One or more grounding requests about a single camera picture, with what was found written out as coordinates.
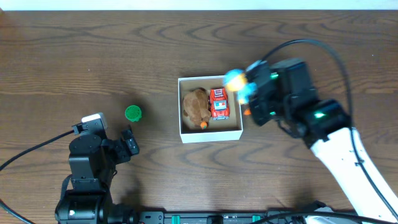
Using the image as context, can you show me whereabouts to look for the orange duck toy blue hat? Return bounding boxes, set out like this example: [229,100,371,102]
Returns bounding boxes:
[223,69,257,105]

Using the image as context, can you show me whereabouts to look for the red toy fire truck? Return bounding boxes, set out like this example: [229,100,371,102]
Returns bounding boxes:
[210,88,229,120]

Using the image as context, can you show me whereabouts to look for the brown plush toy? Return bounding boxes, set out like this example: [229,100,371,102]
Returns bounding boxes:
[183,88,211,129]

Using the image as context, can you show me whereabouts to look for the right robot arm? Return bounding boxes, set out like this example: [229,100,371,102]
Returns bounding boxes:
[245,58,397,222]

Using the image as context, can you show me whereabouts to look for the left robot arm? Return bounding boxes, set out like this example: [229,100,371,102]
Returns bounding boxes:
[55,127,139,223]

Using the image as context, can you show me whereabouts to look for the green ribbed plastic cap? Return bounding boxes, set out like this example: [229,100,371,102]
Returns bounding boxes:
[124,105,142,122]

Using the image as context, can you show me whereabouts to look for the white cardboard box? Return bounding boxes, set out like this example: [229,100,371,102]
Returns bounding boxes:
[178,75,243,143]

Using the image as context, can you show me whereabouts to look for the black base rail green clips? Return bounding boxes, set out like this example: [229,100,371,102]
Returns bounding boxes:
[136,210,312,224]

